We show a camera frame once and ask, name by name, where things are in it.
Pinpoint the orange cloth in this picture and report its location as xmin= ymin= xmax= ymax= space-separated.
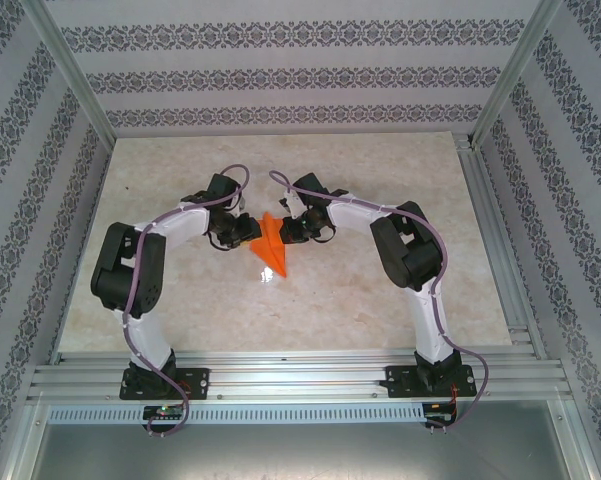
xmin=249 ymin=212 xmax=289 ymax=279

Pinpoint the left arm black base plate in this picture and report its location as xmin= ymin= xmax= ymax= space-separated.
xmin=119 ymin=368 xmax=211 ymax=401

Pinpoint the slotted grey cable duct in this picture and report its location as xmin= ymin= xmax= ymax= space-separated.
xmin=47 ymin=403 xmax=426 ymax=424

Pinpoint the aluminium frame post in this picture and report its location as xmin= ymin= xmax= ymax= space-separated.
xmin=471 ymin=0 xmax=565 ymax=147
xmin=22 ymin=0 xmax=117 ymax=145

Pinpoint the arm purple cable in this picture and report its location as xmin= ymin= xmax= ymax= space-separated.
xmin=120 ymin=163 xmax=254 ymax=436
xmin=268 ymin=169 xmax=491 ymax=431

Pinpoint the aluminium side rail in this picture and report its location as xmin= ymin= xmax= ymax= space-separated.
xmin=453 ymin=133 xmax=549 ymax=359

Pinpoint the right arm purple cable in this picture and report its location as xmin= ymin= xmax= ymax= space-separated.
xmin=268 ymin=169 xmax=491 ymax=431

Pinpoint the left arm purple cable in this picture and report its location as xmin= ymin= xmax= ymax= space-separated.
xmin=120 ymin=163 xmax=254 ymax=436

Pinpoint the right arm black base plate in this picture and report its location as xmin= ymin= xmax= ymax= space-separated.
xmin=385 ymin=364 xmax=476 ymax=400

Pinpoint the grey metal sheet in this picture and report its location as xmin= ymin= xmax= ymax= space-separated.
xmin=7 ymin=399 xmax=601 ymax=480

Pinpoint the aluminium mounting rail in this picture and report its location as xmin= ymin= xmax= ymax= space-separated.
xmin=27 ymin=349 xmax=569 ymax=401

